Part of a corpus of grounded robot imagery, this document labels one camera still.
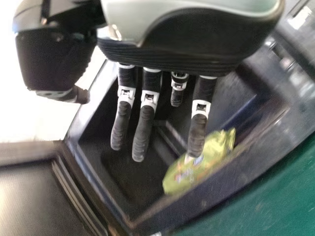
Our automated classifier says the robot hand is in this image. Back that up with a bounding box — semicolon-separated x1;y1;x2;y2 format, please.
12;0;286;163

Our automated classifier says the yellow-green biscuit packet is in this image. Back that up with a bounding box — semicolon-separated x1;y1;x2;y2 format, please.
162;127;237;196

